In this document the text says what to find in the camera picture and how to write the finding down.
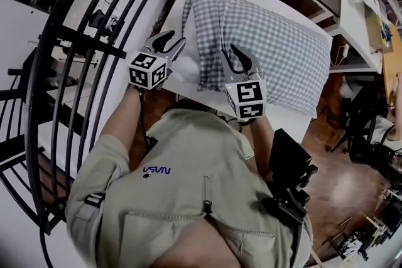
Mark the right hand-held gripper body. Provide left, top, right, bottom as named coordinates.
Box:
left=224, top=69, right=268, bottom=127

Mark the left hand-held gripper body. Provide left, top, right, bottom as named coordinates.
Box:
left=127, top=46, right=174, bottom=91

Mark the grey checked pillowcase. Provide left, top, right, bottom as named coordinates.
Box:
left=181, top=0, right=333, bottom=119

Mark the white pillow insert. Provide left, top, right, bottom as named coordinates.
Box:
left=171, top=51, right=202, bottom=85

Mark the person's right forearm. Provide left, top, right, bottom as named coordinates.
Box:
left=240, top=117, right=274, bottom=180

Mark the person's left forearm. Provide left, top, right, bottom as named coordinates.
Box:
left=99, top=84, right=143, bottom=151

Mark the white square table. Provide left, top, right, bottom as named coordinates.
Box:
left=149, top=0, right=334, bottom=146

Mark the black chest-mounted device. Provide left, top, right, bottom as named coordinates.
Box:
left=261, top=127, right=318, bottom=233

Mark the person's beige zip shirt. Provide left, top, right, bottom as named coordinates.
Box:
left=65, top=108, right=315, bottom=268

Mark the long white desk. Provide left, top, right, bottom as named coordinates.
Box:
left=326, top=0, right=392, bottom=73

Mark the black office chair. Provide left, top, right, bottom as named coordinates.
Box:
left=326, top=97, right=397, bottom=169

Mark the open cardboard box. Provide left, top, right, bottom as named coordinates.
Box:
left=364, top=11, right=394, bottom=51

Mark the round wooden table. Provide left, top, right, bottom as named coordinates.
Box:
left=381, top=40, right=402, bottom=104

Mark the person's neck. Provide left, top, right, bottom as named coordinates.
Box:
left=155, top=216, right=244, bottom=268

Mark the left hand-held gripper black cable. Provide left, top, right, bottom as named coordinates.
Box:
left=137, top=87, right=153, bottom=150

